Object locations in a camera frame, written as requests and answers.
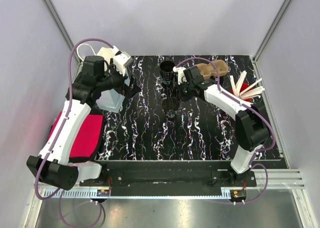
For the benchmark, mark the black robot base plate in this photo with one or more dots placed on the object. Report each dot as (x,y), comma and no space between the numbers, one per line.
(170,179)

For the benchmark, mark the aluminium frame post right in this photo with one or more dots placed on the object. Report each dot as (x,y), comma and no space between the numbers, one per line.
(275,23)

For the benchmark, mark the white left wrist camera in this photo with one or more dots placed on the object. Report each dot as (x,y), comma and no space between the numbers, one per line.
(121,60)

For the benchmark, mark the pink cloth on black pad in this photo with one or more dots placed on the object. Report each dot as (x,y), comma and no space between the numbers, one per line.
(88,140)

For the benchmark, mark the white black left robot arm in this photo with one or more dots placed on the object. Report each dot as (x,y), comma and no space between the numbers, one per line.
(52,165)

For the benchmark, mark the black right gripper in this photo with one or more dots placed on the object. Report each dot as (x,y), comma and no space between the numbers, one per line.
(183,97)

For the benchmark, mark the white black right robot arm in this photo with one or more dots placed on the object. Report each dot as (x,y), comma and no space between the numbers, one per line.
(251,129)

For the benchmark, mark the black coffee cup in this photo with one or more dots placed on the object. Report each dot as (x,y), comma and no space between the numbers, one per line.
(170,107)
(166,72)

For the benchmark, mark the light blue paper bag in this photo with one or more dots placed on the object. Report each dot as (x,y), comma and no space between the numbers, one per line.
(110,100)

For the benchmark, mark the aluminium frame post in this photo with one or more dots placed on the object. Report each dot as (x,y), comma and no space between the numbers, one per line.
(275,23)
(58,22)

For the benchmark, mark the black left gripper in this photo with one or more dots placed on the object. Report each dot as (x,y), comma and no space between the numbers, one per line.
(133,88)

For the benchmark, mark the white wrapped straw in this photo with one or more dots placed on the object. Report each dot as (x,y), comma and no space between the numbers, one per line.
(239,83)
(253,93)
(242,93)
(234,86)

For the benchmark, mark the aluminium frame post left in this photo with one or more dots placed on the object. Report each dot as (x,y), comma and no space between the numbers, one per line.
(58,22)

